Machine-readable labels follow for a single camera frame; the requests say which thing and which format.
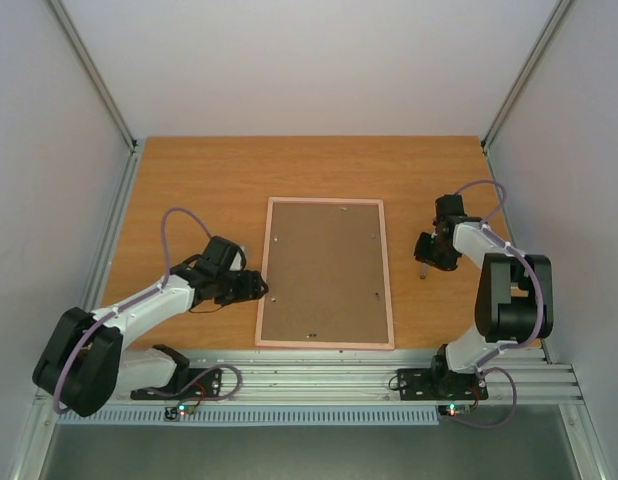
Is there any pink photo frame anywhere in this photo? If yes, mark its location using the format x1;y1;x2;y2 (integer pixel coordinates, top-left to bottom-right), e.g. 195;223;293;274
255;197;395;351

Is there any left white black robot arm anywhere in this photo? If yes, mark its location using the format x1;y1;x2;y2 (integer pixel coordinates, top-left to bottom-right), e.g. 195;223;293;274
32;236;269;417

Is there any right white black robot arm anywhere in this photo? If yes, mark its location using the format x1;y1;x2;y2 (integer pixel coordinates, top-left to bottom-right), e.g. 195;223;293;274
414;193;553;400

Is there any left controller board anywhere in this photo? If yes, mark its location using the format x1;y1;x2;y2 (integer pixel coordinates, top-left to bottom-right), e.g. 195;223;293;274
163;405;197;422

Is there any controller board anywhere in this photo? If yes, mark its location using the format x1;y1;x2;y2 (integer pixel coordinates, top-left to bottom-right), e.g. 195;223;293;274
438;403;474;418
163;405;197;422

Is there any right controller board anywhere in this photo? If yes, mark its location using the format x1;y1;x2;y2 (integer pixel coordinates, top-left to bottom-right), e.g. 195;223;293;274
438;403;474;418

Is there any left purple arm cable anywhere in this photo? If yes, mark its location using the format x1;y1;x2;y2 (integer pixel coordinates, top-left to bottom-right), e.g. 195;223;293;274
51;206;243;416

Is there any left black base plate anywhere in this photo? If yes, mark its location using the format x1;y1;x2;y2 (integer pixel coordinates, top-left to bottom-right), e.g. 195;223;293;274
130;368;222;401

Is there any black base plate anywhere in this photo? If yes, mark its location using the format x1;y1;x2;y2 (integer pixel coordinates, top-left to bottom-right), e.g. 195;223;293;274
397;368;489;402
130;368;222;401

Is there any left aluminium corner post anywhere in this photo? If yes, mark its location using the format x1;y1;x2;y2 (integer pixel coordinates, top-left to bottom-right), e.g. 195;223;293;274
46;0;139;151

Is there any aluminium corner post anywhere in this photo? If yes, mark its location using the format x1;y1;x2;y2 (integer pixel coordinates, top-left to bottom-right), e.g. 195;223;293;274
480;0;576;155
46;0;139;151

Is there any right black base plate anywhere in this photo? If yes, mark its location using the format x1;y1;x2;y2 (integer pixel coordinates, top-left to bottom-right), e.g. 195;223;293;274
397;368;489;402

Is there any grey slotted cable duct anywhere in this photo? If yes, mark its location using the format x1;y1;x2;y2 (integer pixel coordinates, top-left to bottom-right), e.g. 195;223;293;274
58;405;439;427

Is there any aluminium front rail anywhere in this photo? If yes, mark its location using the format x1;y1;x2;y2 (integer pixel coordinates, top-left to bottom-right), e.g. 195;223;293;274
33;347;585;406

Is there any right aluminium corner post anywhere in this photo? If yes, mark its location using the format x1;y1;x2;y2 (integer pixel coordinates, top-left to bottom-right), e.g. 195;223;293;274
480;0;576;155

